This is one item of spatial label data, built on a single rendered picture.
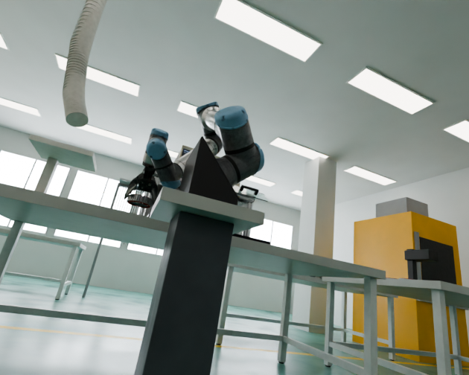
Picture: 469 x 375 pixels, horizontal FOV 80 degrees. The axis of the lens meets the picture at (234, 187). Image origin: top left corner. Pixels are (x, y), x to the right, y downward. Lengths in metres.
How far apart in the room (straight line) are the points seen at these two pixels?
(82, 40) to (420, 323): 4.99
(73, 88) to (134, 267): 5.85
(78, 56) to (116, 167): 5.62
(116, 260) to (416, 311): 6.39
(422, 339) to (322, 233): 2.16
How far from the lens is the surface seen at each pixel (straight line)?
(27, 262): 8.14
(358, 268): 1.83
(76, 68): 2.91
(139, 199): 1.32
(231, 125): 0.98
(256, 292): 8.92
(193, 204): 0.80
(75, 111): 2.58
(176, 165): 1.20
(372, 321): 1.94
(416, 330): 4.66
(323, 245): 5.60
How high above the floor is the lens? 0.52
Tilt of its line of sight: 19 degrees up
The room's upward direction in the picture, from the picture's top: 9 degrees clockwise
